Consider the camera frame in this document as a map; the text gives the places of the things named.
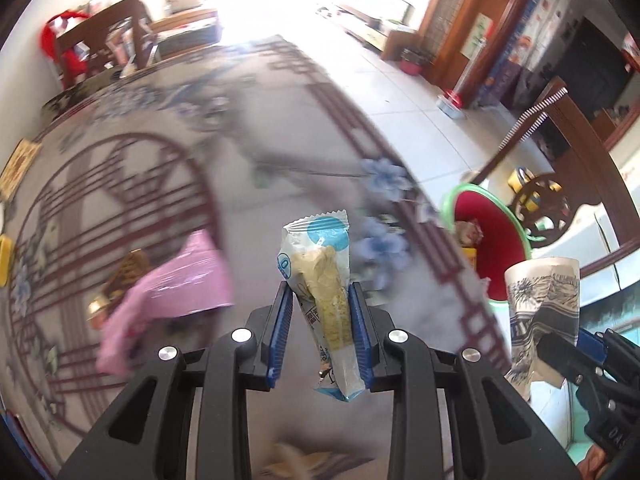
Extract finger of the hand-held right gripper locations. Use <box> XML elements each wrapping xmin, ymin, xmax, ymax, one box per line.
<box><xmin>536</xmin><ymin>333</ymin><xmax>609</xmax><ymax>392</ymax></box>
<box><xmin>579</xmin><ymin>330</ymin><xmax>609</xmax><ymax>362</ymax></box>

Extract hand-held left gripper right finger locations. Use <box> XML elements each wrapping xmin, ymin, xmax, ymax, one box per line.
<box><xmin>346</xmin><ymin>282</ymin><xmax>581</xmax><ymax>480</ymax></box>

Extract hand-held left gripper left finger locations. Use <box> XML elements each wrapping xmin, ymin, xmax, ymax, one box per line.
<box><xmin>57</xmin><ymin>280</ymin><xmax>296</xmax><ymax>480</ymax></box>

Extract patterned tablecloth corner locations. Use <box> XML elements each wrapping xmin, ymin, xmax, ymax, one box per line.
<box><xmin>503</xmin><ymin>256</ymin><xmax>582</xmax><ymax>402</ymax></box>

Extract light blue snack packet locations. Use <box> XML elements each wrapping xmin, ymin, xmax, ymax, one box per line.
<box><xmin>276</xmin><ymin>209</ymin><xmax>366</xmax><ymax>403</ymax></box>

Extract red basin with green rim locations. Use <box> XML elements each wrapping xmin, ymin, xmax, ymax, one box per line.
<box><xmin>439</xmin><ymin>182</ymin><xmax>535</xmax><ymax>312</ymax></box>

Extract pink plastic bag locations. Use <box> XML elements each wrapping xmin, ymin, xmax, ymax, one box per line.
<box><xmin>96</xmin><ymin>229</ymin><xmax>235</xmax><ymax>377</ymax></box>

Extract white crumpled cloth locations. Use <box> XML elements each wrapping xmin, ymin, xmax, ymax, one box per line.
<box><xmin>257</xmin><ymin>441</ymin><xmax>376</xmax><ymax>480</ymax></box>

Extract printed wrapper in basin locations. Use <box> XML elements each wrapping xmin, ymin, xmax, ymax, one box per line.
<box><xmin>454</xmin><ymin>219</ymin><xmax>485</xmax><ymax>250</ymax></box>

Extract patterned tablecloth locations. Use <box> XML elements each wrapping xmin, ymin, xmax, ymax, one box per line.
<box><xmin>0</xmin><ymin>34</ymin><xmax>516</xmax><ymax>480</ymax></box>

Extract brown and yellow wrapper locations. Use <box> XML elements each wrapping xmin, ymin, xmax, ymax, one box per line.
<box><xmin>101</xmin><ymin>249</ymin><xmax>153</xmax><ymax>303</ymax></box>

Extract yellow toy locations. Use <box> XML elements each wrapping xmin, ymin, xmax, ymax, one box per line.
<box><xmin>506</xmin><ymin>166</ymin><xmax>562</xmax><ymax>213</ymax></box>

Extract carved wooden chair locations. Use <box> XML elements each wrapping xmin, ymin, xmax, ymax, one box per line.
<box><xmin>477</xmin><ymin>76</ymin><xmax>640</xmax><ymax>281</ymax></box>

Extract small yellow box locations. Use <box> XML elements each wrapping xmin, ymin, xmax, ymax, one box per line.
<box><xmin>0</xmin><ymin>234</ymin><xmax>14</xmax><ymax>287</ymax></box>

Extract low white cabinet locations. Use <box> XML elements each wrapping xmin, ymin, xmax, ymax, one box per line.
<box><xmin>317</xmin><ymin>0</ymin><xmax>418</xmax><ymax>52</ymax></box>

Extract cardboard boxes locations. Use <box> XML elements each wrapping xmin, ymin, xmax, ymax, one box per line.
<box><xmin>142</xmin><ymin>0</ymin><xmax>222</xmax><ymax>53</ymax></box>

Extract dark wooden chair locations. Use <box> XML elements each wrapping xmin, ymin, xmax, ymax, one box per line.
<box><xmin>51</xmin><ymin>0</ymin><xmax>162</xmax><ymax>83</ymax></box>

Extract red bag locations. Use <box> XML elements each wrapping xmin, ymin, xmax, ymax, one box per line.
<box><xmin>41</xmin><ymin>9</ymin><xmax>93</xmax><ymax>92</ymax></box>

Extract striped flexible hose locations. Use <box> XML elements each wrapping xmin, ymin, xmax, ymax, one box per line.
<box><xmin>499</xmin><ymin>86</ymin><xmax>570</xmax><ymax>152</ymax></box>

